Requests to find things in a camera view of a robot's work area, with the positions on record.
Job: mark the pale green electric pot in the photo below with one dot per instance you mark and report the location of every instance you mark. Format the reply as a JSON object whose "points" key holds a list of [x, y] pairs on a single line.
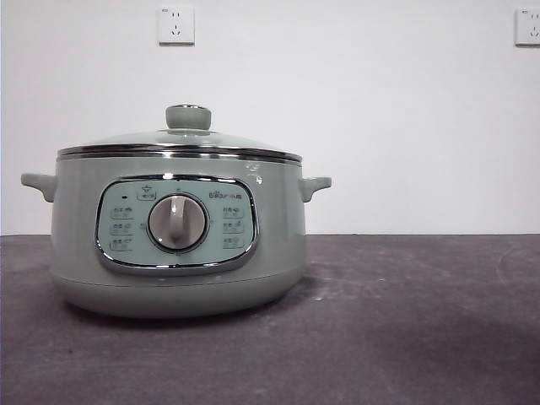
{"points": [[76, 236]]}

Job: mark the glass lid with green knob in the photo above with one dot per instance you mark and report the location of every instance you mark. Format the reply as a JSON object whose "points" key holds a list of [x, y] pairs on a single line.
{"points": [[188, 116]]}

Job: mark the white wall socket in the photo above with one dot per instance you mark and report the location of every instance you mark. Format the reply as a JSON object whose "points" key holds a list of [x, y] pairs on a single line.
{"points": [[176, 25], [529, 27]]}

